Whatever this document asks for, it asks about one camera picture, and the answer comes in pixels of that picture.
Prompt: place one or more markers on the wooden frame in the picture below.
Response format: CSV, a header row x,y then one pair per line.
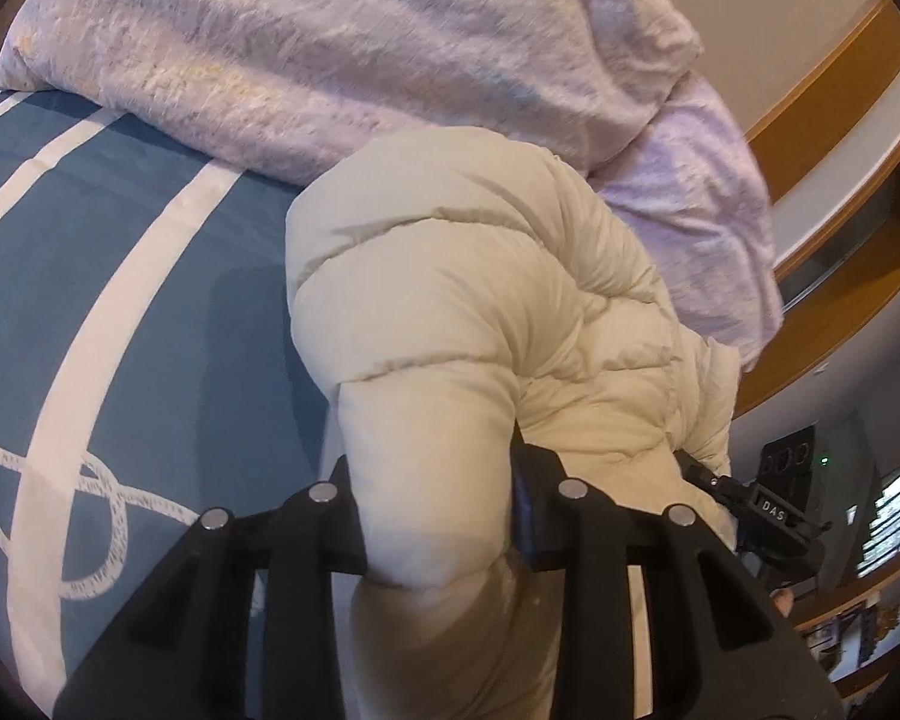
x,y
817,112

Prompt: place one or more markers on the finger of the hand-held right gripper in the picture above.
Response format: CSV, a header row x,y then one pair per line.
x,y
769,510

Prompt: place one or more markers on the person's right hand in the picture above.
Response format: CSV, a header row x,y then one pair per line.
x,y
784,600

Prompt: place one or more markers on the blue white striped bed sheet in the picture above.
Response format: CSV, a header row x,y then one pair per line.
x,y
157,315

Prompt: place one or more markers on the window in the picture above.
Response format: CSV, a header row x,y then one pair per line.
x,y
892,517

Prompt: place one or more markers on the lilac fluffy duvet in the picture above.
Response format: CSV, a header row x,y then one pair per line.
x,y
307,52

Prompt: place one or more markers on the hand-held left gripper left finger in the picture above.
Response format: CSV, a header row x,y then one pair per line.
x,y
330,532

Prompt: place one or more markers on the wooden shelf with ornaments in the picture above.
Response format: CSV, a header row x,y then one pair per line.
x,y
855,637

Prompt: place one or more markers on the beige puffer jacket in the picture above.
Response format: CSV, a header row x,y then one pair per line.
x,y
457,300

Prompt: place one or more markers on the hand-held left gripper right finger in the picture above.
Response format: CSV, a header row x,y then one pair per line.
x,y
532,517

